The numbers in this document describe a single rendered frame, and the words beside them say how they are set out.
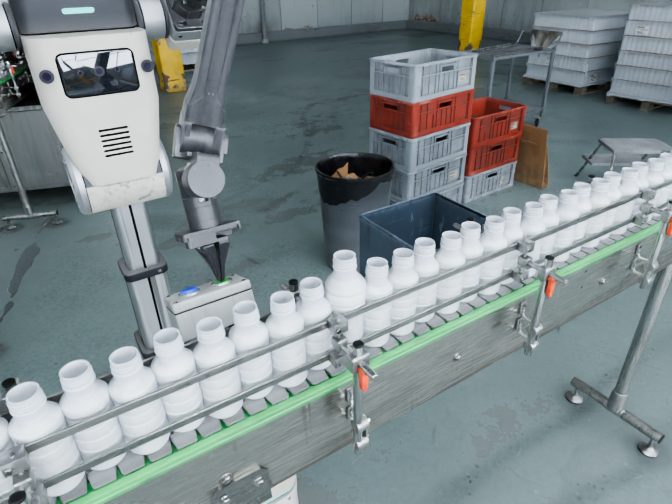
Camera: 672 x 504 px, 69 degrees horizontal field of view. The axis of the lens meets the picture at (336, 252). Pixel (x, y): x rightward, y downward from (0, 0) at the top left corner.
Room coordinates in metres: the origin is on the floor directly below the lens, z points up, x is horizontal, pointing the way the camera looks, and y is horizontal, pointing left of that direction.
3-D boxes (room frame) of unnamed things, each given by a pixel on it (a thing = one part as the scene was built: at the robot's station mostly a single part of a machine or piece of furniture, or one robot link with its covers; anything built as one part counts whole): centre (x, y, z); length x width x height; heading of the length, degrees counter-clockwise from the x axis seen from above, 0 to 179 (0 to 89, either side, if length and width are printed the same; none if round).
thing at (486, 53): (5.48, -1.85, 0.49); 1.05 x 0.55 x 0.99; 122
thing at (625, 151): (3.68, -2.29, 0.21); 0.61 x 0.47 x 0.41; 175
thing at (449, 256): (0.80, -0.22, 1.08); 0.06 x 0.06 x 0.17
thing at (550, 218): (0.96, -0.46, 1.08); 0.06 x 0.06 x 0.17
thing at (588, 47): (7.69, -3.72, 0.50); 1.23 x 1.05 x 1.00; 120
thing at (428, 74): (3.34, -0.60, 1.00); 0.61 x 0.41 x 0.22; 129
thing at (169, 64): (8.06, 2.52, 0.55); 0.40 x 0.40 x 1.10; 32
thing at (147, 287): (1.12, 0.52, 0.74); 0.11 x 0.11 x 0.40; 32
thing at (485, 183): (3.79, -1.14, 0.11); 0.61 x 0.41 x 0.22; 125
